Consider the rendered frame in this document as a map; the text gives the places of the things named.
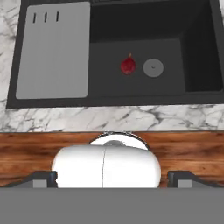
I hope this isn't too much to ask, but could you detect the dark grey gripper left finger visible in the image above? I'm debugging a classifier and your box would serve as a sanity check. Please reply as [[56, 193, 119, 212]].
[[0, 171, 59, 189]]

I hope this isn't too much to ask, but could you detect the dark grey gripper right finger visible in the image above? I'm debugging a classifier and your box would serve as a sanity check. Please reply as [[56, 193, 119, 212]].
[[166, 171, 224, 189]]

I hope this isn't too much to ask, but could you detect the grey round sink drain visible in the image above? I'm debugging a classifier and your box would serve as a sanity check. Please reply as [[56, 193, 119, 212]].
[[142, 58, 165, 79]]

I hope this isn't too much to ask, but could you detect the grey sink drainboard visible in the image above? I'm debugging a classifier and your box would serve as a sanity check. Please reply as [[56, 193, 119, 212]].
[[15, 1, 91, 100]]

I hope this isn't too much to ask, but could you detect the red pear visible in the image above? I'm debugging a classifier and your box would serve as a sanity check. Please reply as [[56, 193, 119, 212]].
[[120, 52, 137, 75]]

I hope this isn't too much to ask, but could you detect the black kitchen sink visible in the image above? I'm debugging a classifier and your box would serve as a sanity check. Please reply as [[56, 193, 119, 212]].
[[5, 0, 224, 109]]

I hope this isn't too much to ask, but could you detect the white rounded object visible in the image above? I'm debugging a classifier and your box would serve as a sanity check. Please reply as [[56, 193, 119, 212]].
[[51, 144, 162, 189]]

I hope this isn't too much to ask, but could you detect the silver black round disc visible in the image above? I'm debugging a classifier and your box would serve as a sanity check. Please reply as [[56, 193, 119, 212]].
[[87, 131, 151, 151]]

